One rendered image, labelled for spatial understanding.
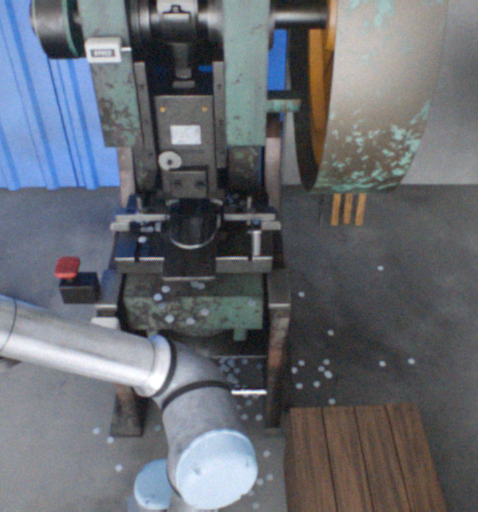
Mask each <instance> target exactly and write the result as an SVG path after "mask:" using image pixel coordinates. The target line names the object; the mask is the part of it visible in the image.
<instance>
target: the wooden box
mask: <svg viewBox="0 0 478 512"><path fill-rule="evenodd" d="M423 429H424V427H423V423H422V420H421V417H420V413H419V410H418V407H417V404H416V403H410V404H386V406H385V404H380V405H354V408H353V405H349V406H323V408H322V409H321V407H318V408H290V409H289V414H288V424H287V435H286V444H285V454H284V474H285V485H286V495H287V506H288V512H447V510H446V507H445V503H444V500H443V497H442V496H443V493H442V491H441V488H440V484H439V481H438V478H437V474H436V471H435V468H434V463H433V460H432V457H431V453H430V450H429V447H428V443H427V440H426V437H425V433H424V430H423ZM329 466H330V467H329ZM330 472H331V473H330ZM331 479H332V480H331ZM332 485H333V486H332ZM333 491H334V492H333ZM334 498H335V499H334ZM335 504H336V505H335ZM336 510H337V511H336Z"/></svg>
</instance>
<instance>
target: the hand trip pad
mask: <svg viewBox="0 0 478 512"><path fill-rule="evenodd" d="M79 266H80V259H79V258H78V257H60V258H59V259H58V261H57V264H56V267H55V271H54V274H55V276H56V277H58V278H69V279H71V278H73V277H75V276H76V275H77V274H78V270H79Z"/></svg>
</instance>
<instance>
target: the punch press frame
mask: <svg viewBox="0 0 478 512"><path fill-rule="evenodd" d="M77 5H78V10H79V15H80V20H81V25H82V30H83V35H84V40H85V45H86V43H87V41H88V39H89V38H98V37H121V38H122V44H123V47H131V51H124V55H123V58H122V61H120V62H89V65H90V69H89V70H91V72H90V75H91V80H92V85H93V91H94V96H95V101H96V106H97V111H98V116H99V121H100V127H101V132H102V137H103V142H104V147H132V152H133V159H134V165H135V171H136V178H137V185H138V191H139V194H146V195H147V197H151V195H152V194H155V189H154V185H155V178H156V173H157V168H148V167H147V160H146V151H145V144H144V137H143V129H142V122H141V115H140V108H139V100H138V93H137V86H136V79H135V72H134V65H133V62H134V59H135V56H136V53H137V51H141V49H144V46H145V42H144V41H143V39H142V35H141V31H140V26H141V23H140V10H139V0H77ZM216 12H217V42H218V48H220V50H223V53H224V93H225V134H226V146H229V149H227V157H228V194H243V193H245V196H247V195H252V193H259V178H260V146H265V139H266V104H267V70H268V52H270V49H272V48H273V40H274V14H275V0H216ZM198 283H203V284H204V288H203V289H198V288H197V287H196V288H194V287H192V285H191V281H163V280H162V279H161V273H128V275H127V280H126V285H125V291H124V296H123V297H124V302H125V306H126V312H127V317H128V321H129V326H130V329H147V336H148V338H150V337H152V336H156V335H157V336H161V331H160V329H169V330H234V340H246V330H251V329H262V309H263V287H262V273H216V279H215V280H212V281H198ZM163 286H169V288H170V291H169V292H163V291H162V288H163ZM157 294H160V295H161V297H162V298H161V299H160V300H155V299H154V296H155V295H157ZM248 300H254V301H256V304H255V305H254V306H250V305H248V304H247V302H248ZM160 302H164V303H165V305H167V306H165V307H164V309H159V307H158V304H159V303H160ZM202 309H207V310H209V311H210V312H209V314H206V315H202V314H201V310H202ZM167 316H173V318H174V320H173V321H172V322H168V321H167V320H165V317H167ZM189 318H193V319H194V321H195V322H194V323H193V324H188V323H186V319H189ZM231 388H232V391H233V394H266V388H265V387H231Z"/></svg>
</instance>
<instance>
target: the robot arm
mask: <svg viewBox="0 0 478 512"><path fill-rule="evenodd" d="M0 355H2V356H3V357H6V358H11V359H15V360H20V361H24V362H29V363H33V364H38V365H42V366H48V367H52V368H57V369H60V370H61V371H66V372H70V373H74V374H79V375H84V376H89V377H93V378H98V379H102V380H107V381H112V382H117V383H121V385H126V386H130V387H133V388H134V390H136V391H137V393H138V394H140V395H142V396H146V397H151V398H152V399H153V400H155V401H156V403H157V404H159V407H160V409H161V413H162V417H163V422H164V426H165V431H166V435H167V440H168V446H169V453H168V459H160V460H156V461H153V462H151V463H149V464H148V465H146V466H144V467H143V468H142V469H141V471H140V472H139V473H138V475H137V477H136V479H135V483H134V495H135V498H137V500H138V503H139V507H140V512H217V511H218V508H220V507H223V506H227V505H229V504H231V503H233V502H235V501H237V500H238V499H240V497H241V495H242V494H246V493H247V492H248V490H249V489H250V488H251V486H253V485H254V483H255V481H256V478H257V472H258V467H257V462H256V455H255V450H254V447H253V445H252V443H250V441H249V440H248V437H247V434H246V430H245V427H244V424H243V421H242V419H241V416H240V413H239V410H238V407H237V404H236V401H235V397H234V395H233V391H232V388H231V385H230V383H229V381H227V379H226V378H225V376H224V375H223V372H222V371H221V370H220V369H219V368H218V367H217V366H216V365H215V364H214V363H213V362H212V361H210V360H209V359H208V358H206V357H204V356H203V355H201V354H199V353H198V352H196V350H194V349H193V348H191V347H189V346H187V345H184V344H182V343H180V342H177V341H174V340H172V339H169V338H164V337H161V336H157V335H156V336H152V337H150V338H148V339H146V338H141V337H138V336H134V335H131V334H127V332H124V331H120V330H116V329H113V328H109V327H106V326H102V325H99V324H95V323H92V322H88V321H84V320H81V319H77V318H74V317H70V316H67V314H63V313H59V312H56V311H52V310H49V309H45V308H42V307H38V306H35V305H31V304H28V303H25V302H21V301H18V300H13V299H10V298H6V296H3V295H0Z"/></svg>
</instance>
